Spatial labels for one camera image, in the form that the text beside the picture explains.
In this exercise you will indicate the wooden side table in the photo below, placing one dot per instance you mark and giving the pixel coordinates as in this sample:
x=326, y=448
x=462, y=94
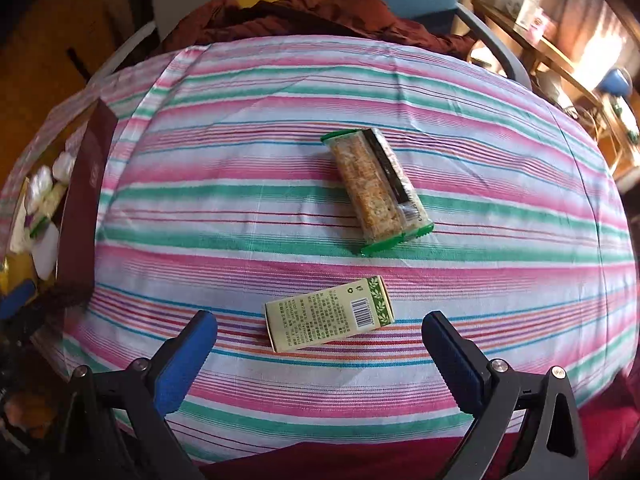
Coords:
x=550, y=55

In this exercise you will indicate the wooden cabinet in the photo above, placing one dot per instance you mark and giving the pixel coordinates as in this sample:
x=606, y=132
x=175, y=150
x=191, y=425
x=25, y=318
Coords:
x=40, y=60

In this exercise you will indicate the white plastic packet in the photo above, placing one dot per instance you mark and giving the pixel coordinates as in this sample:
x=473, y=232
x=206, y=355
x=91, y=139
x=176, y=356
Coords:
x=64, y=166

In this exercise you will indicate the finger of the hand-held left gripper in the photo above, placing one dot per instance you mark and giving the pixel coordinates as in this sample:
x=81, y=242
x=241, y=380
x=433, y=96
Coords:
x=30, y=322
x=15, y=300

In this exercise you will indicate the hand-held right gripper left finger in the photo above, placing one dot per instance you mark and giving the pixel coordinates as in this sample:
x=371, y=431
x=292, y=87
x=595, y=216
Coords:
x=182, y=365

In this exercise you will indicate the pale green leaf-print box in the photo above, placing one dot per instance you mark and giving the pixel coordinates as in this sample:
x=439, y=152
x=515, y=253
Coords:
x=325, y=315

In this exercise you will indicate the striped tablecloth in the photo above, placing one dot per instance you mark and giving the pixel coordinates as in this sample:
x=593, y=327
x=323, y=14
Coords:
x=250, y=160

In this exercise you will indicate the white boxes on side table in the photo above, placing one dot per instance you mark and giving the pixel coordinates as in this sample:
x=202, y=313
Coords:
x=520, y=2

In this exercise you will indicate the gold-lined box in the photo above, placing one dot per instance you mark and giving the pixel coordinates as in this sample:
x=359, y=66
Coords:
x=85, y=200

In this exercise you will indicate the blue round object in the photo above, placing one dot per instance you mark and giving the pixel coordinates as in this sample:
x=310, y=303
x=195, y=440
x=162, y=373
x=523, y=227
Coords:
x=615, y=82

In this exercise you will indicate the cluttered wooden shelf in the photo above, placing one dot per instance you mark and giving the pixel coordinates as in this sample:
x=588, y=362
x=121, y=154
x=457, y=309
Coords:
x=620, y=140

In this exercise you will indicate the dark red jacket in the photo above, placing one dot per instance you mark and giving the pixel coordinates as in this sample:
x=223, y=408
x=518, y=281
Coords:
x=310, y=15

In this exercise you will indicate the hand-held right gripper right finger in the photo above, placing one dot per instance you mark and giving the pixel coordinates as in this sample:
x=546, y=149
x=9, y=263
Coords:
x=452, y=360

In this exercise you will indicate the red cloth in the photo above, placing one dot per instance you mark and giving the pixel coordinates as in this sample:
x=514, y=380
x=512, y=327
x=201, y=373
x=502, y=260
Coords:
x=350, y=460

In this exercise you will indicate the checked curtain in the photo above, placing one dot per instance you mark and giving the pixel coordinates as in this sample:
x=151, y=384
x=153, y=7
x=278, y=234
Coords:
x=600, y=30

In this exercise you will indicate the small white packet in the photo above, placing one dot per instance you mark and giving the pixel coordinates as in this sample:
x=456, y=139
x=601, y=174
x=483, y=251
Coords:
x=40, y=187

